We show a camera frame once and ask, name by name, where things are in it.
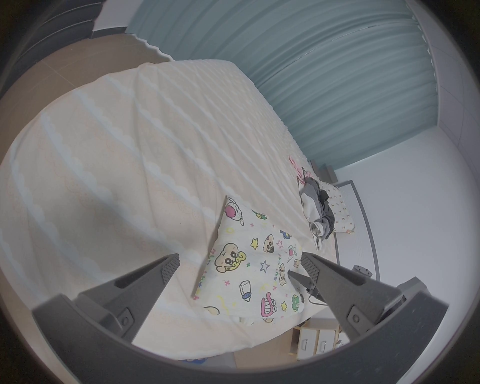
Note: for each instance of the bed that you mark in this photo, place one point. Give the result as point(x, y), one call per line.
point(131, 168)

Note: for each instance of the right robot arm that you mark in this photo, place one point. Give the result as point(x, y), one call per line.
point(363, 272)

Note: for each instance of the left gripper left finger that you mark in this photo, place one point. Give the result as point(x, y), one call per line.
point(123, 296)

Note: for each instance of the black chest of drawers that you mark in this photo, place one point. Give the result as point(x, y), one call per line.
point(45, 33)

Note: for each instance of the blue-green curtain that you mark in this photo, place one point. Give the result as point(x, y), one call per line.
point(243, 33)
point(356, 105)

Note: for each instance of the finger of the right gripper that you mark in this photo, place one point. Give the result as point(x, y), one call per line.
point(302, 282)

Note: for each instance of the grey and white sweater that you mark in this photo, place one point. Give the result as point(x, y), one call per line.
point(309, 206)

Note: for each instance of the grey bedside table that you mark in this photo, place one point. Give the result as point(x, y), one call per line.
point(324, 172)

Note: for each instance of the wooden cabinet with white drawers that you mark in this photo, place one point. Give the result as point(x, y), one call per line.
point(311, 339)

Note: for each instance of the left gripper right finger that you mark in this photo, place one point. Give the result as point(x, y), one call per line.
point(345, 292)

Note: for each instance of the white printed pyjama top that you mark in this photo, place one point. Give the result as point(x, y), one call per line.
point(247, 273)

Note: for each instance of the white printed pillow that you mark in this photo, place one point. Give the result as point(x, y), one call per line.
point(341, 210)

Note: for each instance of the pink garment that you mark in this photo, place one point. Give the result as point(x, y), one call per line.
point(298, 170)

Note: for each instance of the dark grey garment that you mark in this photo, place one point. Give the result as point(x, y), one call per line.
point(312, 184)

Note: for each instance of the black garment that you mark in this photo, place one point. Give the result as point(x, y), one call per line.
point(328, 213)

